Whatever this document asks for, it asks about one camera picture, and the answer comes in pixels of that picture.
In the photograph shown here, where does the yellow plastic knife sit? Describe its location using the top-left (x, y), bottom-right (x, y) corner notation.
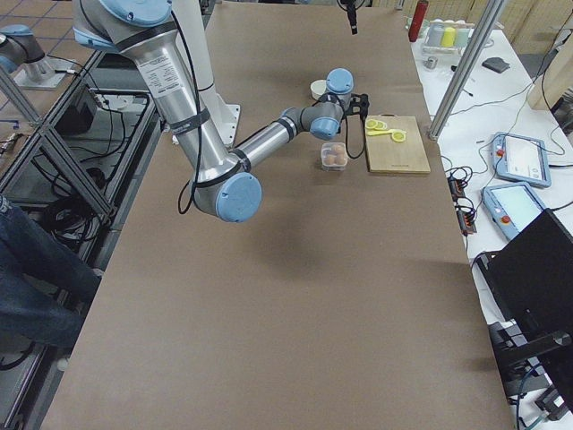
top-left (366, 129), bottom-right (395, 136)

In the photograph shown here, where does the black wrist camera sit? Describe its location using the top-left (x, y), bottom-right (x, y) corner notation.
top-left (348, 93), bottom-right (370, 118)

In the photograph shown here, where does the blue teach pendant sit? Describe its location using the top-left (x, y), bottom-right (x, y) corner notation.
top-left (491, 133), bottom-right (552, 188)
top-left (483, 182), bottom-right (546, 240)

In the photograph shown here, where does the white bowl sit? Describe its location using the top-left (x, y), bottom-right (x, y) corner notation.
top-left (310, 80), bottom-right (327, 100)

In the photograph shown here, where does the power strip with plugs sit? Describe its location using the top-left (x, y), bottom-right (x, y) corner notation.
top-left (446, 167), bottom-right (477, 237)

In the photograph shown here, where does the upper blue teach pendant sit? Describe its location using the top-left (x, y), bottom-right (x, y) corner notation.
top-left (491, 133), bottom-right (552, 188)

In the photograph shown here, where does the aluminium frame post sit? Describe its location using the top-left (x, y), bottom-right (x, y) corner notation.
top-left (428, 0), bottom-right (508, 141)

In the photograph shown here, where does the red bottle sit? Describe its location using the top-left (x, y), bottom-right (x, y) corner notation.
top-left (408, 0), bottom-right (429, 42)

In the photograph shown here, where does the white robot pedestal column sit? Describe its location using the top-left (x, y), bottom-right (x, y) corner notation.
top-left (172, 0), bottom-right (241, 148)

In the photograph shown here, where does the wooden cutting board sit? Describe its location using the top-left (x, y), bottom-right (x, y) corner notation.
top-left (365, 116), bottom-right (431, 174)

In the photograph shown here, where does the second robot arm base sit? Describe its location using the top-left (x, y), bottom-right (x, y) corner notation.
top-left (1, 24), bottom-right (64, 90)

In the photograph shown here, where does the rack of coloured cups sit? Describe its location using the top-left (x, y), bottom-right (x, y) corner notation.
top-left (422, 19), bottom-right (475, 56)

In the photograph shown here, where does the dark grey pad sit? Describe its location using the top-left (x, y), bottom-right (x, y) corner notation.
top-left (482, 57), bottom-right (510, 73)

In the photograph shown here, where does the lower blue teach pendant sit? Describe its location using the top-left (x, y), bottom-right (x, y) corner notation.
top-left (483, 182), bottom-right (546, 240)

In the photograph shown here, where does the clear plastic egg box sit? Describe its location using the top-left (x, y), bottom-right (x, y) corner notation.
top-left (321, 142), bottom-right (348, 171)

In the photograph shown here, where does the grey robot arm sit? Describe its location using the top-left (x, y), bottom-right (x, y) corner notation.
top-left (73, 1), bottom-right (354, 223)

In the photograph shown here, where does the small metal cup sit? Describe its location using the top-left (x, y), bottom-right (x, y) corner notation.
top-left (423, 56), bottom-right (438, 70)

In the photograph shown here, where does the aluminium frame rail left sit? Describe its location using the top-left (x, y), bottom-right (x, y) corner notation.
top-left (1, 53), bottom-right (115, 221)

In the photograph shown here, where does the person leg in jeans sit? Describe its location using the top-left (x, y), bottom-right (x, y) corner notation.
top-left (1, 197), bottom-right (101, 348)

